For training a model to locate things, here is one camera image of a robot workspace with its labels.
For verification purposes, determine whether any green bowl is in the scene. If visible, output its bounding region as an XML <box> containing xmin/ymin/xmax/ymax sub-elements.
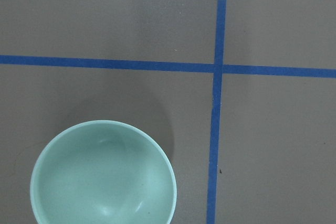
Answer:
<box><xmin>30</xmin><ymin>120</ymin><xmax>177</xmax><ymax>223</ymax></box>

